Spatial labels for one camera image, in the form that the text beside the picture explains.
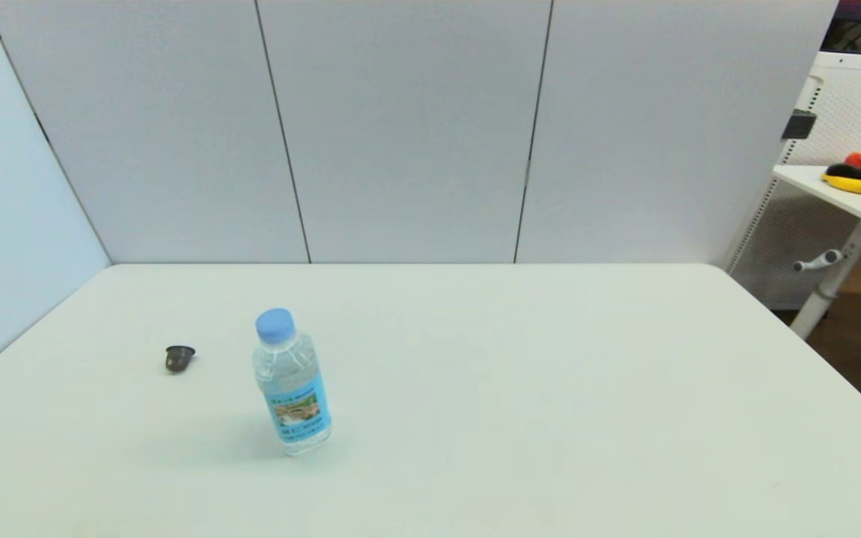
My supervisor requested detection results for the dark coffee capsule silver lid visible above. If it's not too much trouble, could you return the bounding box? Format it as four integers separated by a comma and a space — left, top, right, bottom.
165, 345, 197, 374

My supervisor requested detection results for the clear water bottle blue cap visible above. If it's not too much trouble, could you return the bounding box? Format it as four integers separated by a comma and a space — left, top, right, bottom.
252, 308, 333, 456

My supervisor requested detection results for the small black box on pegboard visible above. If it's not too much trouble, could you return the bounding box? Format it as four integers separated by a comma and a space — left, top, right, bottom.
781, 109, 818, 141

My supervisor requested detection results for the white side table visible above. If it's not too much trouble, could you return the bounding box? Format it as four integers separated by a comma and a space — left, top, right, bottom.
772, 164, 861, 341

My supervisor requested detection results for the yellow banana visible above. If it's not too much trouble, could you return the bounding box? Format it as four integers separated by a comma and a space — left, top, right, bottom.
821, 173, 861, 197

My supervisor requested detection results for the grey table crank handle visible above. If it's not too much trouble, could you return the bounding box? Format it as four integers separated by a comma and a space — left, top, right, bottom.
792, 249, 845, 273

